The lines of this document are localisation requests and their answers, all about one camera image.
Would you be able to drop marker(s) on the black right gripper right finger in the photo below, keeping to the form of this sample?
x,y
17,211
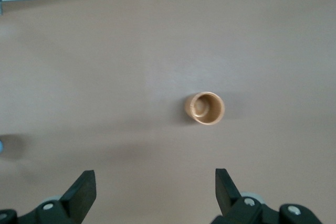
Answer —
x,y
231,205

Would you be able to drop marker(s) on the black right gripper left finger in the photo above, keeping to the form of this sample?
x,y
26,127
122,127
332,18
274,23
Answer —
x,y
76,203

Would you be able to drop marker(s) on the blue cup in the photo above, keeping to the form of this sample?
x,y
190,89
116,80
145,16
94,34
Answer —
x,y
1,146

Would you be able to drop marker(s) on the brown wooden cup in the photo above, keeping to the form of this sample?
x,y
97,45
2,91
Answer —
x,y
211,113

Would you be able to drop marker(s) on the brown table cover mat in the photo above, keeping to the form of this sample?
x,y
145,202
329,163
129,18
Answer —
x,y
105,77

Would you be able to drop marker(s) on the grey metal camera bracket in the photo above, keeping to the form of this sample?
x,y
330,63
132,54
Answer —
x,y
1,7

